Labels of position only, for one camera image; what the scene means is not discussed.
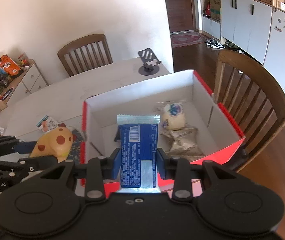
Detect white orange snack wrapper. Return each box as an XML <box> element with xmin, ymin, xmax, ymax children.
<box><xmin>36</xmin><ymin>115</ymin><xmax>59</xmax><ymax>133</ymax></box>

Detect white storage cabinets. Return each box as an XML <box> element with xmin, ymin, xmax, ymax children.
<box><xmin>202</xmin><ymin>0</ymin><xmax>285</xmax><ymax>91</ymax></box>

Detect silver foil snack packet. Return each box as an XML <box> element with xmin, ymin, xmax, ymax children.
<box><xmin>162</xmin><ymin>126</ymin><xmax>205</xmax><ymax>161</ymax></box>

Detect brown wooden chair by box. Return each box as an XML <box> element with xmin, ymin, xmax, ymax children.
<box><xmin>212</xmin><ymin>49</ymin><xmax>285</xmax><ymax>171</ymax></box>

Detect clear cream bun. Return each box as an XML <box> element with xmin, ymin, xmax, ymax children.
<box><xmin>156</xmin><ymin>101</ymin><xmax>187</xmax><ymax>131</ymax></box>

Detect grey phone stand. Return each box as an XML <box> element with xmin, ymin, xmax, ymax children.
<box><xmin>138</xmin><ymin>48</ymin><xmax>161</xmax><ymax>76</ymax></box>

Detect red and white cardboard box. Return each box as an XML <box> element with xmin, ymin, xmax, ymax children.
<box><xmin>79</xmin><ymin>69</ymin><xmax>246</xmax><ymax>198</ymax></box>

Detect round blue patterned mat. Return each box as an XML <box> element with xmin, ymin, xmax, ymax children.
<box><xmin>67</xmin><ymin>126</ymin><xmax>84</xmax><ymax>164</ymax></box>

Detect white drawer cabinet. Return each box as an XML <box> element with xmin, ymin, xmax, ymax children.
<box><xmin>0</xmin><ymin>59</ymin><xmax>49</xmax><ymax>111</ymax></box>

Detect orange chip bag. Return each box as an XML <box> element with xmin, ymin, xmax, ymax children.
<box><xmin>0</xmin><ymin>55</ymin><xmax>21</xmax><ymax>77</ymax></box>

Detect red patterned rug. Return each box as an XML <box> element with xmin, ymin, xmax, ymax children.
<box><xmin>171</xmin><ymin>32</ymin><xmax>207</xmax><ymax>48</ymax></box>

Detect pair of sneakers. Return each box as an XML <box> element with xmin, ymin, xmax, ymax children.
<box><xmin>206</xmin><ymin>38</ymin><xmax>225</xmax><ymax>49</ymax></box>

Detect brown wooden door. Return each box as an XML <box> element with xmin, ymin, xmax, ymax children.
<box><xmin>165</xmin><ymin>0</ymin><xmax>195</xmax><ymax>33</ymax></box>

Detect yellow spotted giraffe toy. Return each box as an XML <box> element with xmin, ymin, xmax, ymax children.
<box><xmin>29</xmin><ymin>123</ymin><xmax>74</xmax><ymax>163</ymax></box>

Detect brown wooden chair far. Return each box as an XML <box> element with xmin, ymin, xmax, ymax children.
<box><xmin>57</xmin><ymin>34</ymin><xmax>113</xmax><ymax>76</ymax></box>

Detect blue biscuit packet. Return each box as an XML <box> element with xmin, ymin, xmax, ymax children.
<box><xmin>117</xmin><ymin>114</ymin><xmax>161</xmax><ymax>193</ymax></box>

